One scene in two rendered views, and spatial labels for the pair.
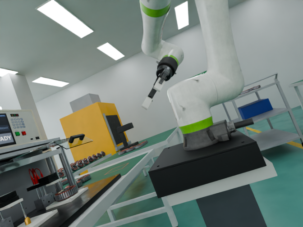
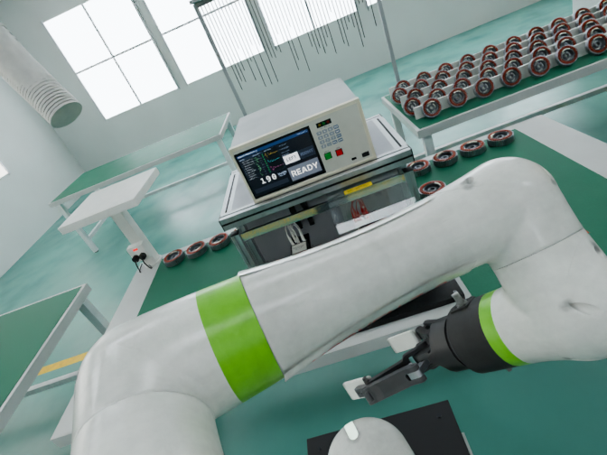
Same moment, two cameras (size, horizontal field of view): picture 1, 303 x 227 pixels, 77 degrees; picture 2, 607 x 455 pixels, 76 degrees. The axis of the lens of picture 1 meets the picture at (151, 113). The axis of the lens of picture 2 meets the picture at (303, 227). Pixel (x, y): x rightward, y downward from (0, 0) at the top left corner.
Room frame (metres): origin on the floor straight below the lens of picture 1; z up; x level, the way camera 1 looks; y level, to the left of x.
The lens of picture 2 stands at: (0.76, -0.48, 1.65)
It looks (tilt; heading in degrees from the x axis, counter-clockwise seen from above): 30 degrees down; 87
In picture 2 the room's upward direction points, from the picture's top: 24 degrees counter-clockwise
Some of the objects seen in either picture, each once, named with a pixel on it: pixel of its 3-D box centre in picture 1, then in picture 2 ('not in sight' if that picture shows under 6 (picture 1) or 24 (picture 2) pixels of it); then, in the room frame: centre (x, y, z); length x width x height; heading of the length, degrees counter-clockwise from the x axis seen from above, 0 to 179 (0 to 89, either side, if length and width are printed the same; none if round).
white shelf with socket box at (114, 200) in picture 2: not in sight; (138, 235); (0.11, 1.34, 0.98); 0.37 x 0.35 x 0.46; 168
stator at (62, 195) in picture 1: (66, 192); not in sight; (1.00, 0.56, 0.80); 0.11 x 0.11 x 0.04
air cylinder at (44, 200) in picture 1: (44, 201); not in sight; (1.03, 0.70, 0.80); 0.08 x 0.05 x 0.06; 168
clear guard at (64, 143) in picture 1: (54, 149); (368, 202); (1.03, 0.56, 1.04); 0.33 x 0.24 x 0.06; 78
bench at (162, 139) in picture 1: (152, 163); not in sight; (3.25, 0.30, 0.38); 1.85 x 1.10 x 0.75; 168
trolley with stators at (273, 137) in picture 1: (256, 118); not in sight; (2.84, -1.41, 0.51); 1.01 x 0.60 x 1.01; 168
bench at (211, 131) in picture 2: not in sight; (161, 182); (-0.35, 4.26, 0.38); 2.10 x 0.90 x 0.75; 168
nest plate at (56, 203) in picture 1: (68, 197); not in sight; (1.00, 0.56, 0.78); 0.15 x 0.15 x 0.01; 78
